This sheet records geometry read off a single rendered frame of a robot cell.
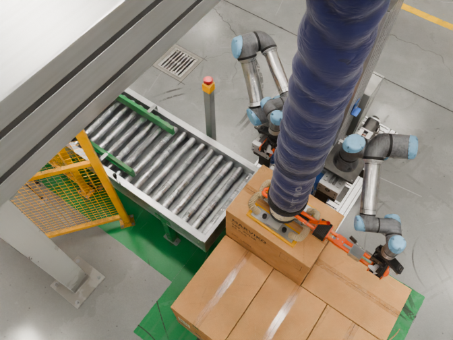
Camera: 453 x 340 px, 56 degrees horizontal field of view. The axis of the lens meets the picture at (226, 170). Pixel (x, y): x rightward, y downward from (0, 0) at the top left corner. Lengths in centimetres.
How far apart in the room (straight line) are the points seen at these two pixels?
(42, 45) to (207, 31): 450
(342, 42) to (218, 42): 351
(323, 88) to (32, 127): 115
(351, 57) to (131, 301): 262
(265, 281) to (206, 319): 46
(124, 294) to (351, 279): 169
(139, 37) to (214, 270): 250
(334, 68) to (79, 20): 105
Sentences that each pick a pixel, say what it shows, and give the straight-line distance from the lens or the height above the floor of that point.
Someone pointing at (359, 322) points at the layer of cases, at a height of 54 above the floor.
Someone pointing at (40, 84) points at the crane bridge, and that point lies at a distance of 40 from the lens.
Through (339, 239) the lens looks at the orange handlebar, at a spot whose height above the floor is 109.
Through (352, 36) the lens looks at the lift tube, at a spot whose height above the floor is 246.
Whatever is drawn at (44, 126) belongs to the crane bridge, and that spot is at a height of 299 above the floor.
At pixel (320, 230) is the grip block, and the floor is 109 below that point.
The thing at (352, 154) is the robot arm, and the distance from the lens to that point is 256.
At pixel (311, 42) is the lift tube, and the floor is 240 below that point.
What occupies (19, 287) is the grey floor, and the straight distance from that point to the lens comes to 377.
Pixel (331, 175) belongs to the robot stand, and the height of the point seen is 98.
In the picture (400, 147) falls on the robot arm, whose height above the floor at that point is 161.
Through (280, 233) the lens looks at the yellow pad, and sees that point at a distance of 253.
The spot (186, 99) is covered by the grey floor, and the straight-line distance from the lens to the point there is 426.
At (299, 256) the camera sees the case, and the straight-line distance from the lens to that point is 252.
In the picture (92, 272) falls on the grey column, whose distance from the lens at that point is 358.
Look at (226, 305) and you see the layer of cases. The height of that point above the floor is 54.
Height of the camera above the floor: 331
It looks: 61 degrees down
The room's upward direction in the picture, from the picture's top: straight up
